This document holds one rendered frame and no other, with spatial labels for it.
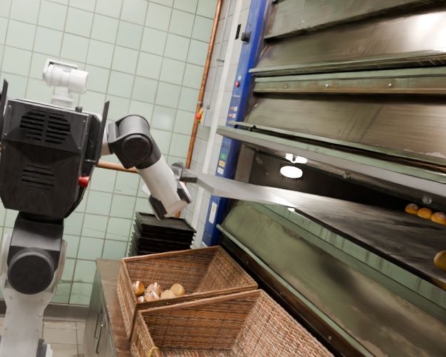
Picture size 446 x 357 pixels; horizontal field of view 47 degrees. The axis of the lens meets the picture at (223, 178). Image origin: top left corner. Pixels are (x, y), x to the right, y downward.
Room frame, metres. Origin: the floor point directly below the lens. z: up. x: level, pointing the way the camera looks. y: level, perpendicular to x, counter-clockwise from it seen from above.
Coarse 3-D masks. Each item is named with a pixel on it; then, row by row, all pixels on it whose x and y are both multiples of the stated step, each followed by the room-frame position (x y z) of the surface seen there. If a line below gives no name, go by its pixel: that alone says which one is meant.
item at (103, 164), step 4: (0, 148) 1.88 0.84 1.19; (100, 160) 2.01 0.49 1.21; (100, 164) 2.00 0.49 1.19; (104, 164) 2.01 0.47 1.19; (108, 164) 2.01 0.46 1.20; (112, 164) 2.02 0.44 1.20; (116, 164) 2.02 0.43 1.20; (120, 164) 2.03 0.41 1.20; (104, 168) 2.01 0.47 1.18; (108, 168) 2.02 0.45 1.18; (112, 168) 2.02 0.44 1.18; (116, 168) 2.02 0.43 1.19; (120, 168) 2.03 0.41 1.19; (124, 168) 2.03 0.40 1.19; (132, 168) 2.04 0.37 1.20; (132, 172) 2.05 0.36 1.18; (136, 172) 2.05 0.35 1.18
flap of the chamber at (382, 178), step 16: (256, 144) 1.98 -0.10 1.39; (272, 144) 1.83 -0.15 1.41; (304, 160) 1.71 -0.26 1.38; (320, 160) 1.49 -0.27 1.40; (336, 160) 1.41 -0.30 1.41; (352, 176) 1.56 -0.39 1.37; (368, 176) 1.28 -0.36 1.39; (384, 176) 1.19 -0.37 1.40; (400, 176) 1.15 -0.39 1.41; (400, 192) 1.39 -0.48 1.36; (416, 192) 1.16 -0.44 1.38; (432, 192) 1.04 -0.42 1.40
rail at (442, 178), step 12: (240, 132) 2.17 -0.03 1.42; (252, 132) 2.05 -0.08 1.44; (288, 144) 1.72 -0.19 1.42; (300, 144) 1.64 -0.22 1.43; (336, 156) 1.42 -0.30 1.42; (348, 156) 1.36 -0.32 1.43; (360, 156) 1.32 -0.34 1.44; (384, 168) 1.21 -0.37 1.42; (396, 168) 1.17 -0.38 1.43; (408, 168) 1.13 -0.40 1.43; (432, 180) 1.05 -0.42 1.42; (444, 180) 1.02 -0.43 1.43
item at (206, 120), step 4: (200, 108) 3.12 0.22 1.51; (200, 112) 3.09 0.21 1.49; (204, 112) 3.04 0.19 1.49; (208, 112) 3.04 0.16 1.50; (212, 112) 3.05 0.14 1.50; (204, 116) 3.04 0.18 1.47; (208, 116) 3.05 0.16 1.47; (212, 116) 3.05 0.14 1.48; (200, 120) 3.06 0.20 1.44; (204, 120) 3.04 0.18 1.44; (208, 120) 3.05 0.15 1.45; (200, 124) 3.05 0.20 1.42; (204, 124) 3.04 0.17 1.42; (208, 124) 3.05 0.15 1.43
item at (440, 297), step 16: (272, 208) 2.07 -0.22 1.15; (288, 208) 1.94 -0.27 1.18; (304, 224) 1.79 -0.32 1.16; (320, 224) 1.72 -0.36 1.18; (336, 240) 1.58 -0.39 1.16; (352, 240) 1.53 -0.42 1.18; (368, 256) 1.42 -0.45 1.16; (384, 256) 1.39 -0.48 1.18; (384, 272) 1.34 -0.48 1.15; (400, 272) 1.28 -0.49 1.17; (416, 272) 1.27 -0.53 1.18; (416, 288) 1.22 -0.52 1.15; (432, 288) 1.17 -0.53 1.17
